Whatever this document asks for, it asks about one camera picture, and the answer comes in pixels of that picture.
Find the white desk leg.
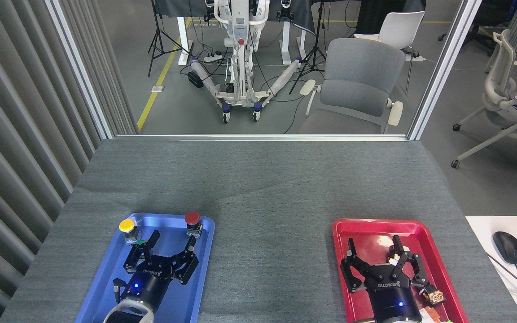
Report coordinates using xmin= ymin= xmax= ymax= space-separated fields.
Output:
xmin=177 ymin=17 xmax=194 ymax=66
xmin=281 ymin=20 xmax=307 ymax=65

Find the blue plastic tray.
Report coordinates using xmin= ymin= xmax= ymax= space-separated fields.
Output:
xmin=75 ymin=213 xmax=216 ymax=323

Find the yellow push button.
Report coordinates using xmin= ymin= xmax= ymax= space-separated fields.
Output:
xmin=119 ymin=218 xmax=142 ymax=246

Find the dark table cloth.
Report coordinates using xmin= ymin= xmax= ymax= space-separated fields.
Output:
xmin=153 ymin=0 xmax=318 ymax=36

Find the silver frame rail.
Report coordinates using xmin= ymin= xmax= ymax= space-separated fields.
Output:
xmin=115 ymin=134 xmax=409 ymax=141

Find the red push button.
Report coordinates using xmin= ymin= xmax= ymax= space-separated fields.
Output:
xmin=184 ymin=212 xmax=204 ymax=239

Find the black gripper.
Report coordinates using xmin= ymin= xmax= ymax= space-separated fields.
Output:
xmin=340 ymin=235 xmax=429 ymax=319
xmin=123 ymin=230 xmax=199 ymax=313

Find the black computer mouse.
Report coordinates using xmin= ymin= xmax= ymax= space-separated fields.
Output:
xmin=492 ymin=231 xmax=517 ymax=265

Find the silver frame post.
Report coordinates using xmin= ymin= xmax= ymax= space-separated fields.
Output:
xmin=407 ymin=0 xmax=482 ymax=141
xmin=45 ymin=0 xmax=115 ymax=140

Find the white mesh office chair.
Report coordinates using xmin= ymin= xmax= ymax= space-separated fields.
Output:
xmin=451 ymin=29 xmax=517 ymax=190

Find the grey office chair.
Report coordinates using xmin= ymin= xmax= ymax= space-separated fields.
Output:
xmin=298 ymin=38 xmax=406 ymax=135

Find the black orange switch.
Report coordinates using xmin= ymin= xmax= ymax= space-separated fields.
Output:
xmin=419 ymin=287 xmax=446 ymax=308

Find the white orange switch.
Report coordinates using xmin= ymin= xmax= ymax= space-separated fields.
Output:
xmin=418 ymin=306 xmax=452 ymax=323

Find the white plastic chair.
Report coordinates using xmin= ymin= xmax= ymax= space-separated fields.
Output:
xmin=354 ymin=11 xmax=426 ymax=95

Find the black tripod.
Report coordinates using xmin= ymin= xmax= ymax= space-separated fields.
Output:
xmin=148 ymin=0 xmax=192 ymax=77
xmin=289 ymin=0 xmax=327 ymax=95

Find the white wheeled stand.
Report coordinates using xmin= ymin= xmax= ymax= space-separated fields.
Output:
xmin=190 ymin=0 xmax=304 ymax=124

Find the red plastic tray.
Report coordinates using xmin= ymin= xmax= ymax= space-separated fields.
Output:
xmin=332 ymin=218 xmax=469 ymax=323

